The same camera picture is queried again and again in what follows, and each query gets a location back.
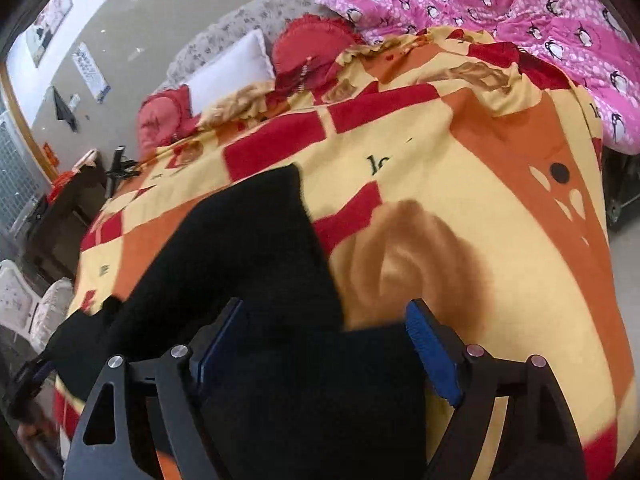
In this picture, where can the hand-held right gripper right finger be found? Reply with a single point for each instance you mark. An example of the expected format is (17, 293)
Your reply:
(430, 350)

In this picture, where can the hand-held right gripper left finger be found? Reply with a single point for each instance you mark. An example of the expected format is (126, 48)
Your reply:
(220, 340)

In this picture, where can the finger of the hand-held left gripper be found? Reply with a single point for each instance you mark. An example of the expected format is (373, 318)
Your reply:
(31, 377)

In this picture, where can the black pants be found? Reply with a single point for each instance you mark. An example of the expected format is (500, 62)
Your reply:
(240, 260)

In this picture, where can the white plastic chair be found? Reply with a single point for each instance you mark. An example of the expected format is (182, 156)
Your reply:
(50, 310)
(15, 295)

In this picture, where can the dark wooden desk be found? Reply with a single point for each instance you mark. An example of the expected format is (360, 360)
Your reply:
(60, 220)

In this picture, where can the yellow red printed blanket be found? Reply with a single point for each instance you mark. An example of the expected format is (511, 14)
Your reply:
(450, 185)

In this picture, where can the red items on desk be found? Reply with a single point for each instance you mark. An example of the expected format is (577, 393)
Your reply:
(62, 184)

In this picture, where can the black tripod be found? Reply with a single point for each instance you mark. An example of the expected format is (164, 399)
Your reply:
(119, 170)

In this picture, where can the window with grille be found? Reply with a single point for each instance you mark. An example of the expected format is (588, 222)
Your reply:
(15, 170)

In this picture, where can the small red ruffled cushion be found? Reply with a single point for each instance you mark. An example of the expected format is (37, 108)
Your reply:
(160, 120)

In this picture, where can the dark hanging cloth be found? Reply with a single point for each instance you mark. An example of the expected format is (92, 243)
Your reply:
(65, 110)

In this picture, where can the white pillow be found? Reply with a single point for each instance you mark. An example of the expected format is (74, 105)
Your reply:
(230, 70)

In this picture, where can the large red ruffled cushion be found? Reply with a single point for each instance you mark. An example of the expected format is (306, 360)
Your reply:
(310, 45)

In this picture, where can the grey floral headboard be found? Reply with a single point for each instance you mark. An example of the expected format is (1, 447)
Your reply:
(240, 20)

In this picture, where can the pink penguin print quilt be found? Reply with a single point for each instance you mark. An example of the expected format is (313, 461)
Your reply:
(500, 10)

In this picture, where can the red wall decoration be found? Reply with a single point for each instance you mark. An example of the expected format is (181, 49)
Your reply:
(50, 154)

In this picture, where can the dark wheeled frame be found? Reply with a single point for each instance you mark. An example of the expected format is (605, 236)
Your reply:
(622, 190)

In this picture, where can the white wall calendar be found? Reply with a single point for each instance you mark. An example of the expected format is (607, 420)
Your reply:
(92, 72)

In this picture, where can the wall poster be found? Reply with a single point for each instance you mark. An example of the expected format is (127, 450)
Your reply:
(47, 25)

